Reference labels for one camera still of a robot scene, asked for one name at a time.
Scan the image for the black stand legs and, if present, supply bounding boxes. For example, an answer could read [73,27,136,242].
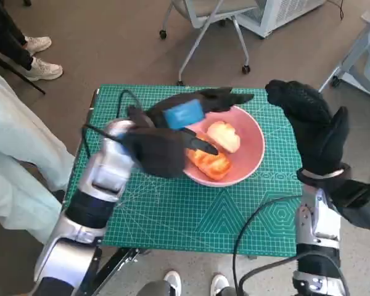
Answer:
[0,46,46,96]

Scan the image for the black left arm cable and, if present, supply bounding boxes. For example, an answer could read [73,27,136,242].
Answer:
[81,89,142,161]

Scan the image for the person in dark trousers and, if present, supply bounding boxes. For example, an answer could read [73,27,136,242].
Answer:
[0,0,64,83]

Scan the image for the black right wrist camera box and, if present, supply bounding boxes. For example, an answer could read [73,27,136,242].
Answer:
[326,180,370,231]

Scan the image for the thin black floor cable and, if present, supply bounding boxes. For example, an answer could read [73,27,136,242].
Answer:
[326,0,345,21]

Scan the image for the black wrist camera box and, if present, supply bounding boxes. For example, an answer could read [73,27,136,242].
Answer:
[125,126,191,179]
[326,180,370,231]

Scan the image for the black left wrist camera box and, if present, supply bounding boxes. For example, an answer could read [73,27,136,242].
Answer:
[125,126,191,179]

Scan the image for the long braided toy bread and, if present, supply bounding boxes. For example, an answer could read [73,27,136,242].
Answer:
[186,147,232,181]

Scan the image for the white perforated cabinet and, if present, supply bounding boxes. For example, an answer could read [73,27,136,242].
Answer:
[240,0,326,39]

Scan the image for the grey office chair with casters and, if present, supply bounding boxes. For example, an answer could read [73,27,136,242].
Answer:
[159,0,260,87]

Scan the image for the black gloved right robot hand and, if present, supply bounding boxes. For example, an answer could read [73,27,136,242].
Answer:
[265,79,349,177]

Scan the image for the pink bowl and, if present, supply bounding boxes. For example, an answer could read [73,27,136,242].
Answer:
[178,104,265,188]

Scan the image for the round toy bread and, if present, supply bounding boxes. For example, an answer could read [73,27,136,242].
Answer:
[206,120,241,154]

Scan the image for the green cutting mat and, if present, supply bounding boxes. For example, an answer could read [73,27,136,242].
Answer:
[63,85,306,257]

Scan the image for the black metal table bracket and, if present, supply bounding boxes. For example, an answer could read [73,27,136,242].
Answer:
[80,248,152,296]

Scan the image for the person in pale trousers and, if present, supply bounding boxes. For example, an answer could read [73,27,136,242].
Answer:
[0,66,76,244]

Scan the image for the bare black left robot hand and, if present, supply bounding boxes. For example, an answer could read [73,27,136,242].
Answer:
[147,87,255,156]

